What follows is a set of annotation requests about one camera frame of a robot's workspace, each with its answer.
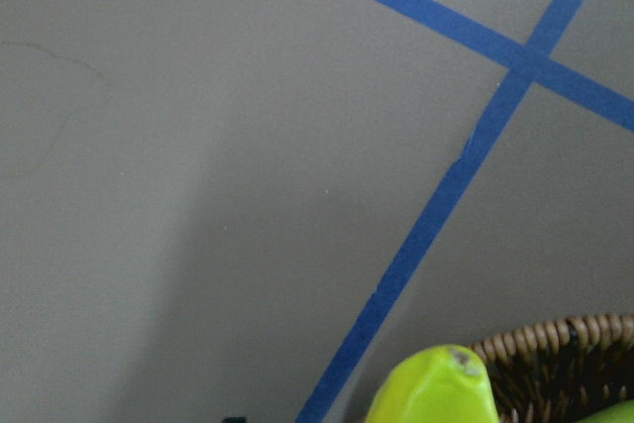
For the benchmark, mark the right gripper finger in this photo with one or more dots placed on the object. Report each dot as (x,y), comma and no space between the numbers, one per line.
(234,419)

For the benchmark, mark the yellow banana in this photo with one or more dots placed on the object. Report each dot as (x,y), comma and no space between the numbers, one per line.
(446,383)

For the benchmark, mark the wicker fruit basket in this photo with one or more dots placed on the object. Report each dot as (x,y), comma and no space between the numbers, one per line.
(560,370)

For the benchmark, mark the green pear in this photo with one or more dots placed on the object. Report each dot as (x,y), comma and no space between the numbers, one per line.
(619,413)

